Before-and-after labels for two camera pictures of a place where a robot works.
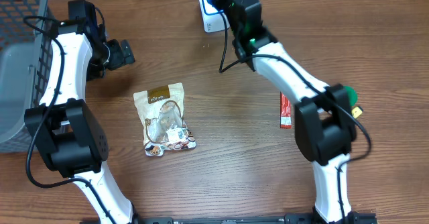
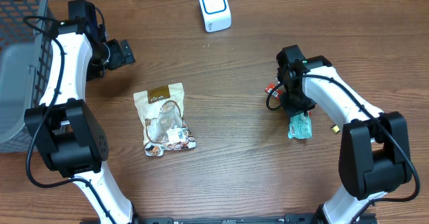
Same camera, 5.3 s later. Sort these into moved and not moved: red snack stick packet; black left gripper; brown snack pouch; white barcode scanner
Moved: red snack stick packet
Not moved: white barcode scanner; black left gripper; brown snack pouch
